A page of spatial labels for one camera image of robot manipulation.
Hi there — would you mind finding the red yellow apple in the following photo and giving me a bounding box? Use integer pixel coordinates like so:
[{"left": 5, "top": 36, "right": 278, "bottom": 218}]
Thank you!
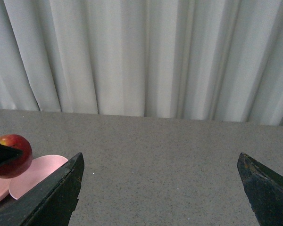
[{"left": 0, "top": 134, "right": 33, "bottom": 179}]

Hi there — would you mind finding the pale pink bowl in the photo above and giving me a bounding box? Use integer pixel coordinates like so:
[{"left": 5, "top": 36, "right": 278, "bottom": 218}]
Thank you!
[{"left": 9, "top": 155, "right": 68, "bottom": 200}]

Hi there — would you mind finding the white pleated curtain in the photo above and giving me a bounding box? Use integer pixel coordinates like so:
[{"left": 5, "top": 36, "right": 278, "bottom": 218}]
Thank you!
[{"left": 0, "top": 0, "right": 283, "bottom": 126}]

